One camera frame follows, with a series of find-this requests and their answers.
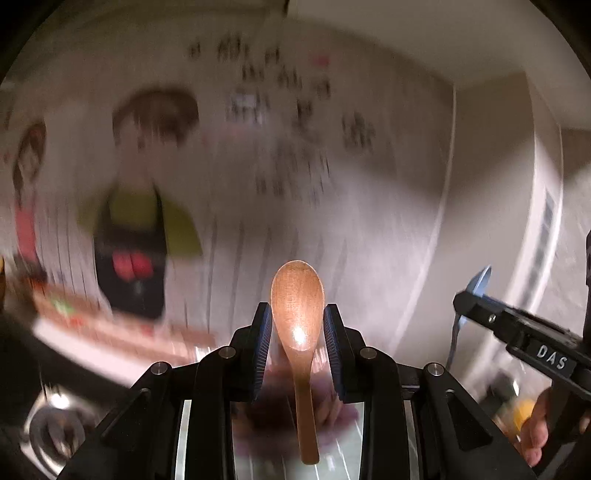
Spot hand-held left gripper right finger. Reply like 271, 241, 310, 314
324, 304, 536, 480

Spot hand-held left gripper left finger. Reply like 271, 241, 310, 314
58, 304, 273, 480

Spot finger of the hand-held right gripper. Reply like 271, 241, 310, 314
452, 288, 516, 343

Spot blue plastic spoon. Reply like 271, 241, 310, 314
447, 266, 493, 366

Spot brown wooden spoon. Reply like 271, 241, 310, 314
270, 261, 326, 465

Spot purple utensil holder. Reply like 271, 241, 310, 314
233, 360, 362, 446

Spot person's right hand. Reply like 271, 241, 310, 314
519, 387, 561, 467

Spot gas stove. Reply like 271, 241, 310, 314
21, 388, 99, 468

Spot cartoon wall poster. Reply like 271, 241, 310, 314
0, 28, 407, 374

